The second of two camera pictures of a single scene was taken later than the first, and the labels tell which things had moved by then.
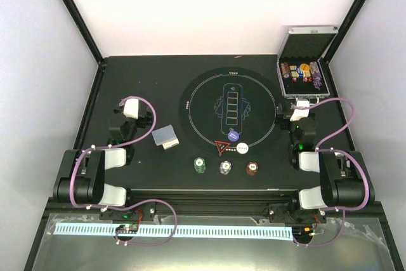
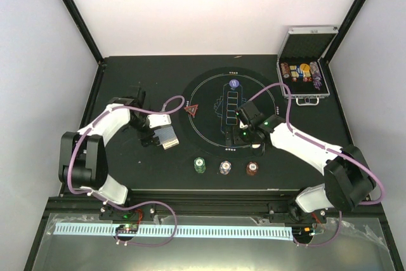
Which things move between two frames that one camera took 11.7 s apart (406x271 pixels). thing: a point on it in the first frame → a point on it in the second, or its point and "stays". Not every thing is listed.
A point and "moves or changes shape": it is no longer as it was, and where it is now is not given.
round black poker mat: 229,112 stays
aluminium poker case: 298,63 stays
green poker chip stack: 199,165 stays
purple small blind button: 233,136 moves or changes shape
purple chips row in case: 316,75 stays
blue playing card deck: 163,134 stays
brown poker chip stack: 252,168 stays
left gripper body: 143,122 → 149,132
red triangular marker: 221,146 → 191,109
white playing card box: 174,143 stays
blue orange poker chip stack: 225,167 stays
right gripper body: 284,116 → 248,135
